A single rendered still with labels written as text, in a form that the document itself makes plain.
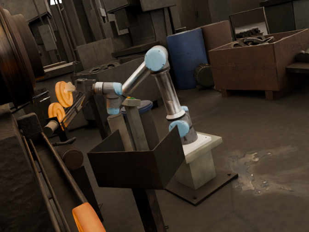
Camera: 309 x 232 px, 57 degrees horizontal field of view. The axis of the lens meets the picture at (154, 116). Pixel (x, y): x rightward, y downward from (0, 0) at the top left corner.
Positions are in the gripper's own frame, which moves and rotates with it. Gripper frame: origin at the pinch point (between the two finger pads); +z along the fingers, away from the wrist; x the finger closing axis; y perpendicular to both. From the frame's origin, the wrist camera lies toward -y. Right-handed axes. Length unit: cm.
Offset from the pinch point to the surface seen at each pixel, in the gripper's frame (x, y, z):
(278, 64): -141, 1, -175
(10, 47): 63, 30, -7
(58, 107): -2.4, -10.8, 5.2
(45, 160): 58, -17, -12
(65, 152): 18.5, -31.4, -5.0
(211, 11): -429, 64, -140
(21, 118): 30.4, -8.0, 11.4
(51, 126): 14.3, -17.8, 3.1
